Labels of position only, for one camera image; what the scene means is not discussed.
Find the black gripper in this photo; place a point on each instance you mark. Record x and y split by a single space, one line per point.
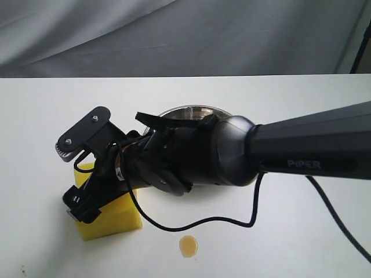
106 181

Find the yellow sponge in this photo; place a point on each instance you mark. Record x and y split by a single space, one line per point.
119 216

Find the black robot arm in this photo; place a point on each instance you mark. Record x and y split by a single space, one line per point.
178 154

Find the orange liquid spill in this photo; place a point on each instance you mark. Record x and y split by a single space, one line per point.
188 246

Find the round stainless steel dish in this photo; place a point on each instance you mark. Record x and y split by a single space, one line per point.
181 117

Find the grey backdrop cloth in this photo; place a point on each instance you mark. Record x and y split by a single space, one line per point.
77 39

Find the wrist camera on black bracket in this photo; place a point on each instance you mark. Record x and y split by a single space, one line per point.
92 134

